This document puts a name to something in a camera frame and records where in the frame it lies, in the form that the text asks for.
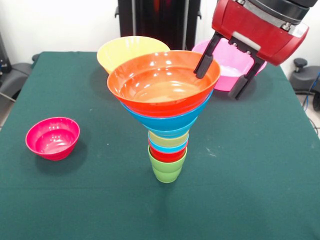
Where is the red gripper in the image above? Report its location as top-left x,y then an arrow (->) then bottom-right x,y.
193,0 -> 310,101

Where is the shallow red-orange bowl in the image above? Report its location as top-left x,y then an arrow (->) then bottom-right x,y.
106,50 -> 222,118

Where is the medium blue bowl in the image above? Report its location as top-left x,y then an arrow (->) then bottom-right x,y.
120,89 -> 215,132

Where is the small light blue bowl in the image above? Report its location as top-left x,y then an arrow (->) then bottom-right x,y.
146,124 -> 192,139

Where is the yellow cup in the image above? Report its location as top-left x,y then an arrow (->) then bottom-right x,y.
147,130 -> 190,146

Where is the blue cup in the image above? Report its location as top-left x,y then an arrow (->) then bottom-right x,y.
147,136 -> 189,153

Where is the red cup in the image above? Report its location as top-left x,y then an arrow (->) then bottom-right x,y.
148,143 -> 188,163

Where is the large orange bowl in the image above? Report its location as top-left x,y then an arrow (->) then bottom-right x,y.
96,35 -> 171,75

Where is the green cup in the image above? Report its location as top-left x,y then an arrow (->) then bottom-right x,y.
147,146 -> 188,184

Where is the large pink bowl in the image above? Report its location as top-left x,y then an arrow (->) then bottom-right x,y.
191,39 -> 268,92

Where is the black chair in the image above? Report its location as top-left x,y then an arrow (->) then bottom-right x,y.
0,32 -> 41,101
289,57 -> 320,112

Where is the dark green table cloth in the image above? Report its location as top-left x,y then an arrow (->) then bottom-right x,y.
0,51 -> 320,240

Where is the small crimson bowl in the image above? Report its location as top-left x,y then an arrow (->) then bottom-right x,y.
25,116 -> 81,162

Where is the blue cable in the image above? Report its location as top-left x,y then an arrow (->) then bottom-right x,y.
301,71 -> 320,109

